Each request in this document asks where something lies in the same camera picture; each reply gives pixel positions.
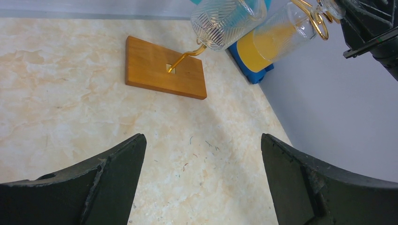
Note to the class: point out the clear ribbed wine glass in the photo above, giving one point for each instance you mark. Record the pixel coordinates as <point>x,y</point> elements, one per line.
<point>293,25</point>

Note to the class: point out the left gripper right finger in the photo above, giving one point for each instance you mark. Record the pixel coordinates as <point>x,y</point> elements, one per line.
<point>309,191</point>

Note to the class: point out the blue plastic wine glass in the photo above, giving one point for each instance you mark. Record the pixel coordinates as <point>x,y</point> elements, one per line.
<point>199,1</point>

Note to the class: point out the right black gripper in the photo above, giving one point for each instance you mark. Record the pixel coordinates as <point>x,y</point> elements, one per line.
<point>372,26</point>

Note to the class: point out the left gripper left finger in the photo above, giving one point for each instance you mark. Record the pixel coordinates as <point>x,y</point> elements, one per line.
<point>97,191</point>

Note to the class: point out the gold wire glass rack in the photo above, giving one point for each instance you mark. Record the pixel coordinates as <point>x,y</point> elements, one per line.
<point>154,67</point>

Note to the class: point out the yellow plastic wine glass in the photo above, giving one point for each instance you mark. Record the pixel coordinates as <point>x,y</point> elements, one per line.
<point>252,56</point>

